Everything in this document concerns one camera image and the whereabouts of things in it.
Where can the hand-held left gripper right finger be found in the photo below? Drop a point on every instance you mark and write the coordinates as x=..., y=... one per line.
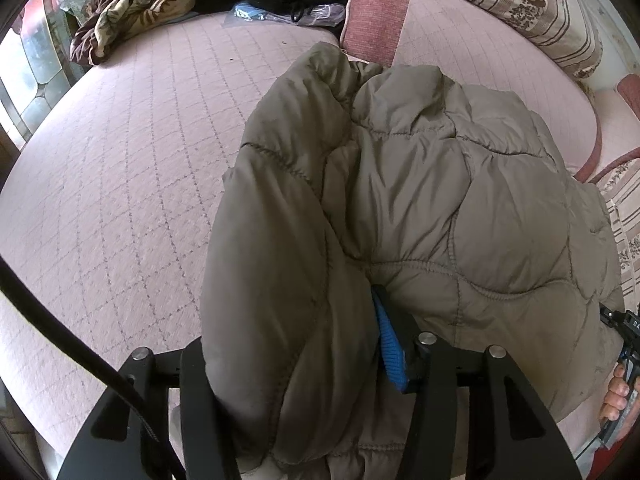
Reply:
x=390, y=345

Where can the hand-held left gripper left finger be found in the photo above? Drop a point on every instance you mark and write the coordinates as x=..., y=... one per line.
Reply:
x=192, y=390

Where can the olive quilted puffer jacket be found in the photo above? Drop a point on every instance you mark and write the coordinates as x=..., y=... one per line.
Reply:
x=425, y=200

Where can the person's right hand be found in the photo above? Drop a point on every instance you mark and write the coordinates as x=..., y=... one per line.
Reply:
x=616, y=395

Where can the striped floral cloth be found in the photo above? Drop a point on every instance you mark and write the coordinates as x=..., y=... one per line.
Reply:
x=627, y=220

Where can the pink pillow with red trim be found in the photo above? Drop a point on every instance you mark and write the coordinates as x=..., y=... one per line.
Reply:
x=622, y=120

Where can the pink quilted bed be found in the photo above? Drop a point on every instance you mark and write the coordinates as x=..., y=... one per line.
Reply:
x=125, y=160

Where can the pink pillow with red band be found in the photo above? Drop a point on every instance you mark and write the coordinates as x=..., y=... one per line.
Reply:
x=375, y=15

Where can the clear plastic bag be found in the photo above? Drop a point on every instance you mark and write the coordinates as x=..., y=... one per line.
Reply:
x=320, y=14

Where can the stained glass window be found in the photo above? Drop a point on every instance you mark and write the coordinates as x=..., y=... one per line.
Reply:
x=35, y=85

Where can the floral beige maroon blanket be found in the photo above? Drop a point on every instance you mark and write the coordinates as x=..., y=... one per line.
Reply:
x=135, y=5

